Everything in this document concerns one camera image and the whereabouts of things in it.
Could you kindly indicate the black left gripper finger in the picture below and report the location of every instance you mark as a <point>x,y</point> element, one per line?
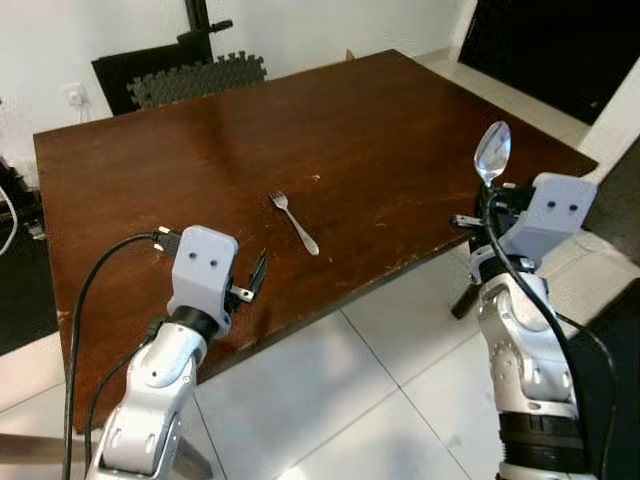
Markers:
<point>258,272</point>

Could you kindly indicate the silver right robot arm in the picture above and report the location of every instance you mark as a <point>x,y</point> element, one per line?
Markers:
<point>525,360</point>

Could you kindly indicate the silver metal fork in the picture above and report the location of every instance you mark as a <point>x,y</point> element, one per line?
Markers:
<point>300,232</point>

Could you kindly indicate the black door panel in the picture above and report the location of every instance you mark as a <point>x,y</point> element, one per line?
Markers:
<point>550,50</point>

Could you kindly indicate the grey puzzle foam mat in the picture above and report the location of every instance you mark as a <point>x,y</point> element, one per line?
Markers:
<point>215,78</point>

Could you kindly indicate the dark floor rug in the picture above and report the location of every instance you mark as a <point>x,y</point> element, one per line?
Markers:
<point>612,400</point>

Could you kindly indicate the black flat board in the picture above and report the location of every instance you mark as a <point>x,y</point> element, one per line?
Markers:
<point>115,80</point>

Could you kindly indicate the black upright stand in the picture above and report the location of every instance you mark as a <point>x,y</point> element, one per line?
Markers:
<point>197,25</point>

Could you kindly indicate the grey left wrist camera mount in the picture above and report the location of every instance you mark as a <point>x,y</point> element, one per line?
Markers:
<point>205,270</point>

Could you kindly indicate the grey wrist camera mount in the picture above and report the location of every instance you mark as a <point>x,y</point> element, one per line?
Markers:
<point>205,270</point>
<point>550,215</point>

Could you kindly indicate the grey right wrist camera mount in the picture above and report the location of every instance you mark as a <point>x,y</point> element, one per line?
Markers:
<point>550,215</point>

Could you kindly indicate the white wall socket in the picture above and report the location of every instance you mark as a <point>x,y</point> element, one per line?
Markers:
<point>75,95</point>

